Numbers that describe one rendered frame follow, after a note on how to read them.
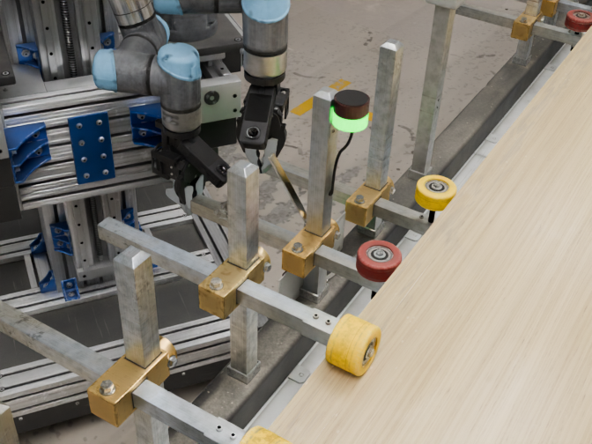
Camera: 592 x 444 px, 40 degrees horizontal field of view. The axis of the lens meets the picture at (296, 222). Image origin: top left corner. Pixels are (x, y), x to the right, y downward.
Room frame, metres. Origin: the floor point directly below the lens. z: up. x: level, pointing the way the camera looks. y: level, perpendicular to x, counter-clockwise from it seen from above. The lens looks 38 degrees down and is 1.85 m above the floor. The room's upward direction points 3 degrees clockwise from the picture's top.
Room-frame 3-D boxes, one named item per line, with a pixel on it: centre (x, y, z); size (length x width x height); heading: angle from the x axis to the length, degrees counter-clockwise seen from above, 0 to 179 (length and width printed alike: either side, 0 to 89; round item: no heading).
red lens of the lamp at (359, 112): (1.21, -0.08, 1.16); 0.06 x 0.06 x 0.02
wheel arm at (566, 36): (2.30, -0.61, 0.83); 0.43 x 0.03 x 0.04; 60
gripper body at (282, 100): (1.28, 0.06, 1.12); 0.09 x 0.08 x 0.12; 170
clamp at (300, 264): (1.21, -0.03, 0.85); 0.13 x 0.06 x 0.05; 150
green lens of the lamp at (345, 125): (1.21, -0.08, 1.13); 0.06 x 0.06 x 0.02
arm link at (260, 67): (1.27, 0.07, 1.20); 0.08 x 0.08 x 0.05
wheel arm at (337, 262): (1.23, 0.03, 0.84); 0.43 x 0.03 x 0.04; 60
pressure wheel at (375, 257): (1.12, -0.15, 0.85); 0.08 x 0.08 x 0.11
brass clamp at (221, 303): (0.99, 0.09, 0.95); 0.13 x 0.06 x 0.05; 150
